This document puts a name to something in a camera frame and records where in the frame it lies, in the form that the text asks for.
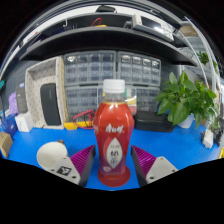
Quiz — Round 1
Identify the red drink bottle white cap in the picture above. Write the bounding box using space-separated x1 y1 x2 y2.
92 78 136 183

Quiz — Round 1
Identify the black wall shelf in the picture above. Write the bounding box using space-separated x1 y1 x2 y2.
19 26 198 67
39 11 188 38

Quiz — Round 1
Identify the grey oscilloscope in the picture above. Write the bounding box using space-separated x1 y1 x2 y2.
131 13 174 41

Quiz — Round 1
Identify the white paper cup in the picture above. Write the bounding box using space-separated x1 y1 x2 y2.
36 139 69 170

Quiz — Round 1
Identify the black flat case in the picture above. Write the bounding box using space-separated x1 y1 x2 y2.
134 110 175 133

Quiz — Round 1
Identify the yellow tool with red wire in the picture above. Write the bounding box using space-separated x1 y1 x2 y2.
89 18 108 28

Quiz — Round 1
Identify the clear box of coloured parts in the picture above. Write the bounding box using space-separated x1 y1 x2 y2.
123 88 138 116

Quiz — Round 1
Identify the white shelf unit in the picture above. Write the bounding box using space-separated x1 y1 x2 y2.
181 16 224 134

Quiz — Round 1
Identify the beige perforated bin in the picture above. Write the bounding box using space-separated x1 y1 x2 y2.
25 55 69 130

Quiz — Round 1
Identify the white power adapter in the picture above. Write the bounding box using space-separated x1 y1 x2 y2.
201 129 214 149

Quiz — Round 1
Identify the white small box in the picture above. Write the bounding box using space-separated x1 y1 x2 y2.
14 111 34 133

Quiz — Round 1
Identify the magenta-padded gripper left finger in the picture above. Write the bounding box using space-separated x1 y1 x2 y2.
49 144 97 188

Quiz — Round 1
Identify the grey small parts drawer cabinet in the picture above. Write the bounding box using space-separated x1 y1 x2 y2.
134 87 160 113
63 50 117 87
64 85 103 118
116 51 162 87

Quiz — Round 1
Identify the black rounded device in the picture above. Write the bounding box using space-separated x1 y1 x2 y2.
95 4 116 14

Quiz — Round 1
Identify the yellow multimeter with red leads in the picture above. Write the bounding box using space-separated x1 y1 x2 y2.
63 109 97 131

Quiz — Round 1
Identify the dark grey upright box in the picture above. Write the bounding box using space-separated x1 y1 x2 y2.
15 83 29 114

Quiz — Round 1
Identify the green potted plant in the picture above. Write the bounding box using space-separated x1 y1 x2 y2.
153 70 219 129

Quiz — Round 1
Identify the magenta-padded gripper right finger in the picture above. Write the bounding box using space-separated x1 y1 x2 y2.
130 145 179 188

